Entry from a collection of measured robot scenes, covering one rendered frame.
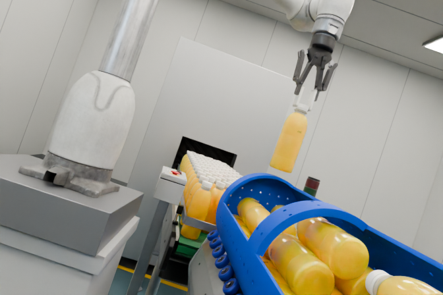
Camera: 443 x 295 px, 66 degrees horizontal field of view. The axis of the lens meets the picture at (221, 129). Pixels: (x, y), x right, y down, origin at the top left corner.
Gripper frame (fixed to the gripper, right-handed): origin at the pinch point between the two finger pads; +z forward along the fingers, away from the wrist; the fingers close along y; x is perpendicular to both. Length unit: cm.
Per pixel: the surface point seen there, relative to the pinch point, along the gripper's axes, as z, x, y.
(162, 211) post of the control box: 55, 34, -28
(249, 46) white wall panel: -136, 430, 58
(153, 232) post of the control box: 64, 34, -28
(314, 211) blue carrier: 28, -42, -8
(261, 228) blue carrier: 35, -37, -15
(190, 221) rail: 53, 23, -18
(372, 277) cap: 32, -58, -6
